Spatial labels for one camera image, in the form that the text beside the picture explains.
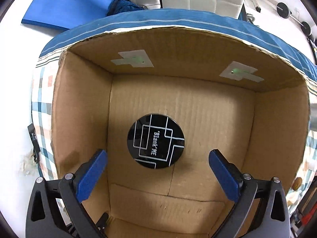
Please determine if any dark blue cloth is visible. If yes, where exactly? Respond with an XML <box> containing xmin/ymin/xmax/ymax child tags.
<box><xmin>106</xmin><ymin>0</ymin><xmax>145</xmax><ymax>16</ymax></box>

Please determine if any cardboard box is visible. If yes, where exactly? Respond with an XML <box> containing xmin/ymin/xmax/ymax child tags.
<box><xmin>51</xmin><ymin>27</ymin><xmax>310</xmax><ymax>237</ymax></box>

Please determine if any black strap buckle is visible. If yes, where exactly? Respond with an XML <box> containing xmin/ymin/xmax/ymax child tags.
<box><xmin>27</xmin><ymin>124</ymin><xmax>40</xmax><ymax>164</ymax></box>

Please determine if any barbell on floor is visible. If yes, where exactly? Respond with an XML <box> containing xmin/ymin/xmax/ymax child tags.
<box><xmin>276</xmin><ymin>2</ymin><xmax>315</xmax><ymax>42</ymax></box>

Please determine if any plaid tablecloth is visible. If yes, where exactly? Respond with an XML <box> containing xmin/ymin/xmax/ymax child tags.
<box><xmin>31</xmin><ymin>8</ymin><xmax>317</xmax><ymax>204</ymax></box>

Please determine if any black round tin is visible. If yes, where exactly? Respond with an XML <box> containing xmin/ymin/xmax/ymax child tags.
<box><xmin>127</xmin><ymin>114</ymin><xmax>185</xmax><ymax>169</ymax></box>

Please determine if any blue folded mat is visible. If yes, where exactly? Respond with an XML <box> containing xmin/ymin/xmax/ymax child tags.
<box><xmin>21</xmin><ymin>0</ymin><xmax>114</xmax><ymax>31</ymax></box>

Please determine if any crumpled clear plastic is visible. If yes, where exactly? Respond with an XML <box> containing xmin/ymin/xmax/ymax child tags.
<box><xmin>20</xmin><ymin>151</ymin><xmax>37</xmax><ymax>176</ymax></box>

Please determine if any brown walnut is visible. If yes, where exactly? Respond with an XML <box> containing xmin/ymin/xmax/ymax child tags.
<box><xmin>292</xmin><ymin>177</ymin><xmax>303</xmax><ymax>191</ymax></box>

